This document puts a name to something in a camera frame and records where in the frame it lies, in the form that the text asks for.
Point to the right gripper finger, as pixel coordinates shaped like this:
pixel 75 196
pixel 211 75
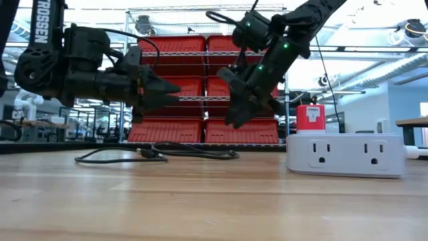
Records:
pixel 254 112
pixel 236 110

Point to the wooden background workbench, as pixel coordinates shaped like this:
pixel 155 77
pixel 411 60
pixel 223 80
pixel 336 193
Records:
pixel 43 124

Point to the black monitor pole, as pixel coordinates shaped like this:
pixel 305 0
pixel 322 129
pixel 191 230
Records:
pixel 314 99

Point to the red USB wall charger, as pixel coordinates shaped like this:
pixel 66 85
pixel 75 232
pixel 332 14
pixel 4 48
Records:
pixel 302 120

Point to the white wall dispenser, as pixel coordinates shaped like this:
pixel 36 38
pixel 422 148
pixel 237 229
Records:
pixel 381 127

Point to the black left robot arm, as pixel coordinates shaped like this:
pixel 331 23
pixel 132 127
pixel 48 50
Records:
pixel 57 33

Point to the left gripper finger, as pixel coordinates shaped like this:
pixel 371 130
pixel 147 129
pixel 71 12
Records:
pixel 157 85
pixel 157 100

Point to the wooden table with black legs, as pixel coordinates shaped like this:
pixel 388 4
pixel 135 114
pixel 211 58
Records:
pixel 413 122

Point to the black table edge frame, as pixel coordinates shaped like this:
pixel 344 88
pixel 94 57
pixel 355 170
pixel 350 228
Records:
pixel 50 148

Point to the red plastic storage bin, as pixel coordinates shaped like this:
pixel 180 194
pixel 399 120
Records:
pixel 220 43
pixel 180 45
pixel 167 130
pixel 192 87
pixel 215 88
pixel 261 132

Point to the dark round shelf object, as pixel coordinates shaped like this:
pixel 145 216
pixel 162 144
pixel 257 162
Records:
pixel 144 25

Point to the white power strip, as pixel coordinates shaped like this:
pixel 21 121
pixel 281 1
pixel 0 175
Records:
pixel 347 167

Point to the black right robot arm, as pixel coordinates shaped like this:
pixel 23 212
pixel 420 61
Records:
pixel 311 13

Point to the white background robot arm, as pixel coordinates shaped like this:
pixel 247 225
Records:
pixel 30 107

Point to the small round ceiling device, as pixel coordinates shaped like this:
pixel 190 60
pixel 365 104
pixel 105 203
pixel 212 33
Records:
pixel 323 81

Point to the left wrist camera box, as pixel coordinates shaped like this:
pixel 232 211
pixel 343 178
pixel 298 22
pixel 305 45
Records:
pixel 133 57

